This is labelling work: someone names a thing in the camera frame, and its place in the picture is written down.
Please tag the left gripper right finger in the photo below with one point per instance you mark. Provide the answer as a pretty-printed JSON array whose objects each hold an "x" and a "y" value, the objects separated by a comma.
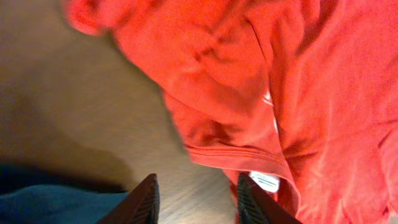
[{"x": 257, "y": 207}]

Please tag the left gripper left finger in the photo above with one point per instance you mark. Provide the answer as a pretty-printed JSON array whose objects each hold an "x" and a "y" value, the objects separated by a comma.
[{"x": 141, "y": 206}]

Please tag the orange t-shirt white print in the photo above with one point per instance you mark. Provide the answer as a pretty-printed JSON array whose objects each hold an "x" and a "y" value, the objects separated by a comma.
[{"x": 304, "y": 91}]

